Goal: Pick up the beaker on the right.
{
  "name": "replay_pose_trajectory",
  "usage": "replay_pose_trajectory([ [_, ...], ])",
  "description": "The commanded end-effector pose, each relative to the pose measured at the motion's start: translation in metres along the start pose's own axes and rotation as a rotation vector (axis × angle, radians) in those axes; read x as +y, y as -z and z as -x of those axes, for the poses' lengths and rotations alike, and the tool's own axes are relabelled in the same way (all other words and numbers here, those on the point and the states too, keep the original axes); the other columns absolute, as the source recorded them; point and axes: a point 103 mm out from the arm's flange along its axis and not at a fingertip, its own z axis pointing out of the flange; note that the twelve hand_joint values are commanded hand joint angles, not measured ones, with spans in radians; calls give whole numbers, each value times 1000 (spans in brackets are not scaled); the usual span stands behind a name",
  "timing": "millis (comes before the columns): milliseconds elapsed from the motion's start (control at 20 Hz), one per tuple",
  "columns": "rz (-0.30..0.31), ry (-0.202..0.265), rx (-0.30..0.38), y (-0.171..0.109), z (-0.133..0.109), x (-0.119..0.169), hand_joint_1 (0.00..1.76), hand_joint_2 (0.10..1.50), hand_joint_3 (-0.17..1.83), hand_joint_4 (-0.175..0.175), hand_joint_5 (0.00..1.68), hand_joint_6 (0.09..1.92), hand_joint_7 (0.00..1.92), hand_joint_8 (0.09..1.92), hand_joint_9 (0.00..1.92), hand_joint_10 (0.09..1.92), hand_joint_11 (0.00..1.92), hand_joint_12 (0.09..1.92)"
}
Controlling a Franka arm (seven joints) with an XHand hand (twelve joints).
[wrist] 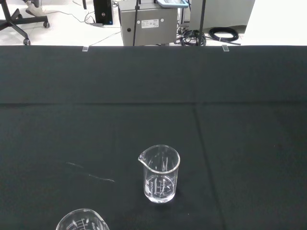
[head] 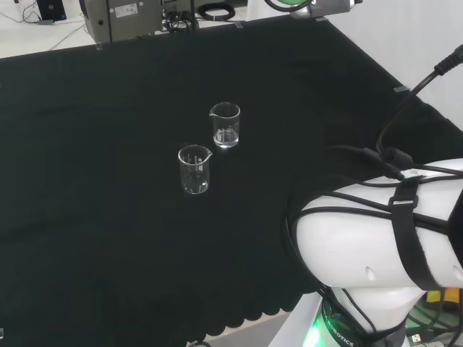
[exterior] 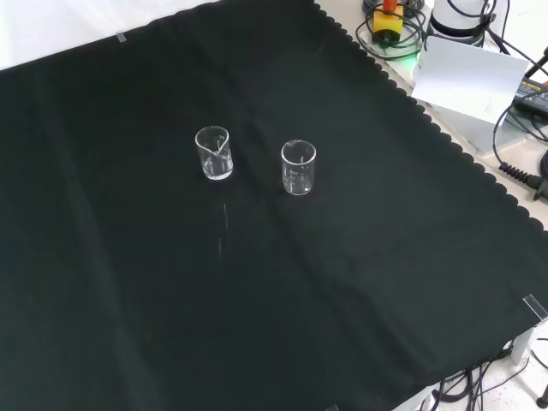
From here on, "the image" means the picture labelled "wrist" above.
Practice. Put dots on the clear plastic cloth clip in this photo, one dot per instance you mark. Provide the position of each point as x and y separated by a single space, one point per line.
85 49
225 48

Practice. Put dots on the black tripod pole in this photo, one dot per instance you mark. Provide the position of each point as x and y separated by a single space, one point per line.
202 21
136 21

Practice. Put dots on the black computer tower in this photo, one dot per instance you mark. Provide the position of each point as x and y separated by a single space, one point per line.
103 12

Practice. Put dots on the black bench cloth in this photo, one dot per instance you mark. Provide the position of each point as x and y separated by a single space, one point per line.
96 107

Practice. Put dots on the grey metal cabinet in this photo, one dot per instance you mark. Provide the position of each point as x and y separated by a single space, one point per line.
153 33

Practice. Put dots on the pale board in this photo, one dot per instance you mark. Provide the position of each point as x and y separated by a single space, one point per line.
223 12

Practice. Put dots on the black office chair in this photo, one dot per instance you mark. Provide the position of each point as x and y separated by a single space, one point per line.
12 20

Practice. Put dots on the person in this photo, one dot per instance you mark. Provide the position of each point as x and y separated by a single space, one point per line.
32 8

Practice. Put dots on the blue-rimmed tray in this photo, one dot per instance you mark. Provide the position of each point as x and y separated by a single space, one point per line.
171 4

